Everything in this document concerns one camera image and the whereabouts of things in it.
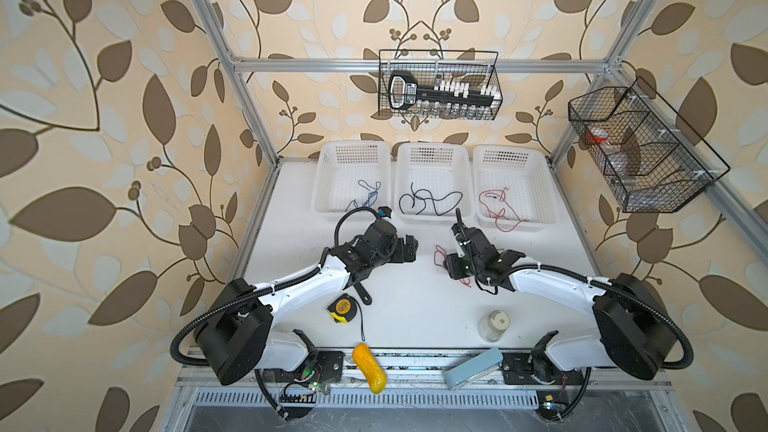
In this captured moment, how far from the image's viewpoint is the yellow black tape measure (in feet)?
2.69

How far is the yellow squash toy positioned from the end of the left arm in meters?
0.24

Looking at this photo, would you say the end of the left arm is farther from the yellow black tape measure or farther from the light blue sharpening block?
the light blue sharpening block

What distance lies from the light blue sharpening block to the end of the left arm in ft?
1.09

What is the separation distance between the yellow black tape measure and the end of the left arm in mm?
213

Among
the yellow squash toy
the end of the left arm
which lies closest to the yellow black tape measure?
the yellow squash toy

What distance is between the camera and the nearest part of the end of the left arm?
2.00ft

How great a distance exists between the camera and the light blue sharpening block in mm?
710

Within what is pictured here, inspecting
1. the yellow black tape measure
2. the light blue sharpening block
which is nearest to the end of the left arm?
the yellow black tape measure

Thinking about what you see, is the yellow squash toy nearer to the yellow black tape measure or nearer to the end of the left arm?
the yellow black tape measure

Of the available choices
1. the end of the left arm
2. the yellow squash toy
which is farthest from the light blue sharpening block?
the end of the left arm

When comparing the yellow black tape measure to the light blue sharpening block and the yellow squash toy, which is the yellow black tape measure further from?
the light blue sharpening block

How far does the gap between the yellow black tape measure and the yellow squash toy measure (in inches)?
1.7
